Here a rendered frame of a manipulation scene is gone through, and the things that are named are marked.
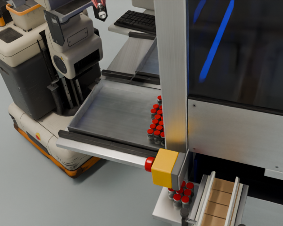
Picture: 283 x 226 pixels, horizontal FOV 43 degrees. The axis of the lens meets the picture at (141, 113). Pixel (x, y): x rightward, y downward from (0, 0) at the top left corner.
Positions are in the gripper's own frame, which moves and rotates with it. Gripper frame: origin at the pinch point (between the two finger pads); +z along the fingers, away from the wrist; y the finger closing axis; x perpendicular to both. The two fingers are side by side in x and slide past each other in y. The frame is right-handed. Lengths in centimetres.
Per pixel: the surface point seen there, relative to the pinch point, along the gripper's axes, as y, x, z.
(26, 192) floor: -103, 94, 22
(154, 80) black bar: 2.9, 32.1, 16.6
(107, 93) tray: -15.0, 27.3, 16.1
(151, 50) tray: 3.9, 42.0, -1.2
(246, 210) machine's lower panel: 18, 22, 71
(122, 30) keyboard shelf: -10, 62, -29
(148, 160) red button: 0, -1, 52
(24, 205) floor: -103, 90, 30
